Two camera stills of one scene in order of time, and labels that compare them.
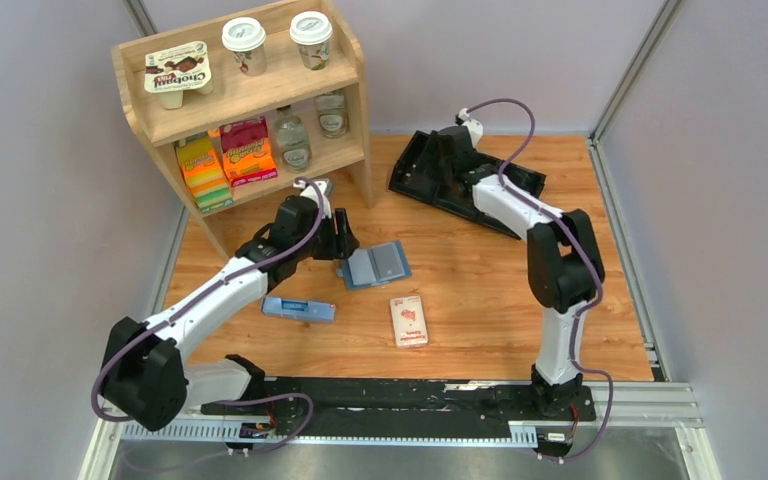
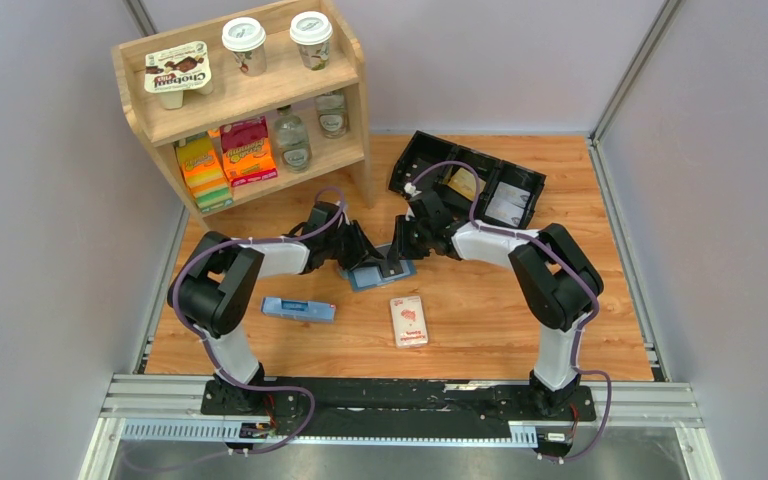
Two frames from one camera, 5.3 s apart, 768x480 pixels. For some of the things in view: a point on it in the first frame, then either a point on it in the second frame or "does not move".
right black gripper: x=436 y=151 -> x=399 y=246
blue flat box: x=298 y=310 does not move
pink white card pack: x=409 y=321 does not move
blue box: x=375 y=264 does not move
